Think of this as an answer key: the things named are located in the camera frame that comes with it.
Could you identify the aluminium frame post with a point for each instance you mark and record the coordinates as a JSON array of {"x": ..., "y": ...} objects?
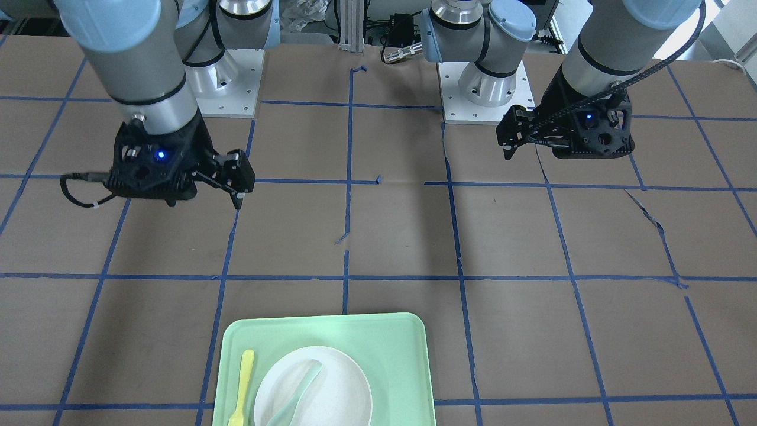
[{"x": 352, "y": 25}]

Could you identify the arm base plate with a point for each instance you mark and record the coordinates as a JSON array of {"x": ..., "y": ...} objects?
[
  {"x": 471, "y": 97},
  {"x": 230, "y": 87}
]

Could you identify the yellow plastic fork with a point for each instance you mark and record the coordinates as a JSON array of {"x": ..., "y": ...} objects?
[{"x": 246, "y": 365}]

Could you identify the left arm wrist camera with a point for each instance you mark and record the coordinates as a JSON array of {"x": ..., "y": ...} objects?
[{"x": 600, "y": 130}]

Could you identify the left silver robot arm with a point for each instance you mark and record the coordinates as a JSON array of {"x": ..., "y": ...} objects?
[{"x": 620, "y": 44}]

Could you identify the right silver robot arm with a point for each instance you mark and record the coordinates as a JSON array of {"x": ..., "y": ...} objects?
[{"x": 168, "y": 65}]

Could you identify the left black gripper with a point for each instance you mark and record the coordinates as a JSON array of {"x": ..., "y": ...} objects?
[{"x": 557, "y": 96}]

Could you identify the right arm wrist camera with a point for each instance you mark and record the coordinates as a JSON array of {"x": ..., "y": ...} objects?
[{"x": 149, "y": 166}]

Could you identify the light green tray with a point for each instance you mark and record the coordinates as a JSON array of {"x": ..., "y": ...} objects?
[{"x": 391, "y": 348}]

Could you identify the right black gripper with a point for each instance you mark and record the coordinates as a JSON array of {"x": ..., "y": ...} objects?
[{"x": 197, "y": 147}]

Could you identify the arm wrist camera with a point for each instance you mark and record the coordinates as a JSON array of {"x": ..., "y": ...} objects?
[
  {"x": 600, "y": 130},
  {"x": 149, "y": 166}
]

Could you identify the sage green plastic spoon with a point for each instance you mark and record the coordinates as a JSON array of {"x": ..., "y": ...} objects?
[{"x": 285, "y": 415}]

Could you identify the cream round plate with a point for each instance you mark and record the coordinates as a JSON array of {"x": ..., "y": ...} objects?
[{"x": 340, "y": 395}]

